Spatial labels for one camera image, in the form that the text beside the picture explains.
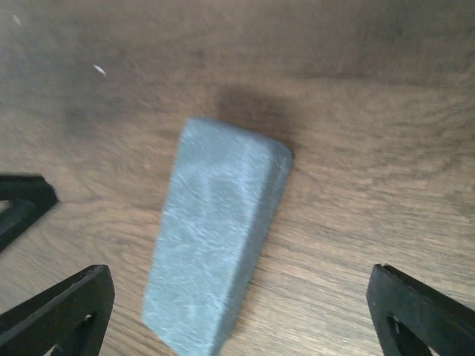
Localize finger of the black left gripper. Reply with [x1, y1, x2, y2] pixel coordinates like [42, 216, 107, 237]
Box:
[1, 174, 59, 251]

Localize blue-grey glasses case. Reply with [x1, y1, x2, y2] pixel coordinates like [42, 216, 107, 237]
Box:
[142, 118, 292, 355]

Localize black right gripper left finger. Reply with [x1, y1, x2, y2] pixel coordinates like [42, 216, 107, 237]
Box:
[1, 265, 115, 355]

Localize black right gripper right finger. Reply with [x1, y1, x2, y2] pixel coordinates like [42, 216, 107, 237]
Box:
[366, 264, 474, 355]

